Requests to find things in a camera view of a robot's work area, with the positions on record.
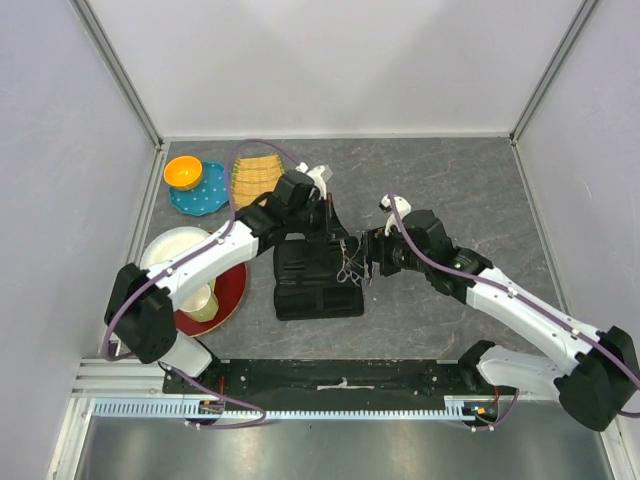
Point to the right aluminium frame post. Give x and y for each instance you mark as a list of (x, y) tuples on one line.
[(579, 21)]

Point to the red round tray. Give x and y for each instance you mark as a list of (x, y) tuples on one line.
[(229, 290)]

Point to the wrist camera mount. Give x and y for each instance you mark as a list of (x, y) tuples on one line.
[(397, 207), (320, 175)]

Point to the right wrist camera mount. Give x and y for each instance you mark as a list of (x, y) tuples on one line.
[(397, 207)]

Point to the orange bowl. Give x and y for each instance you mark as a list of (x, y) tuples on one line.
[(183, 173)]

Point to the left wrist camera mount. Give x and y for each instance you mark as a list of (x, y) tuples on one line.
[(320, 175)]

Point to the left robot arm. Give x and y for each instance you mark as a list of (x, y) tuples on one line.
[(141, 308)]

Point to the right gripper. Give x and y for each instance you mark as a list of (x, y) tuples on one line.
[(376, 242)]

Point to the black zip tool case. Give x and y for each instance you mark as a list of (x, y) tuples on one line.
[(306, 287)]

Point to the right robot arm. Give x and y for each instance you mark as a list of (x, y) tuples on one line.
[(591, 373)]

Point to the silver scissors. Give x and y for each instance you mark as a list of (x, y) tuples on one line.
[(353, 267)]

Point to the aluminium frame post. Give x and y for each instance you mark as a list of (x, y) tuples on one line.
[(106, 50), (579, 21)]

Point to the white cable duct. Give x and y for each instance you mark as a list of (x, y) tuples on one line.
[(194, 409)]

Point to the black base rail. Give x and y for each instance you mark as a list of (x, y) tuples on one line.
[(343, 385)]

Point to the yellow-green cup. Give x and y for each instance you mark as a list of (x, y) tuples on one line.
[(203, 305)]

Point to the blue dotted plate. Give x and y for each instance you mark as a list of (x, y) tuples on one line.
[(210, 195)]

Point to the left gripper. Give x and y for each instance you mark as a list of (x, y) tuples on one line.
[(331, 228)]

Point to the left aluminium frame post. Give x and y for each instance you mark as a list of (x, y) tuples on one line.
[(106, 50)]

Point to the woven bamboo basket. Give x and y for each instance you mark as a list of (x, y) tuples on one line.
[(251, 177)]

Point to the white paper plate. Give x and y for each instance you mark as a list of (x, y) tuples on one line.
[(170, 244)]

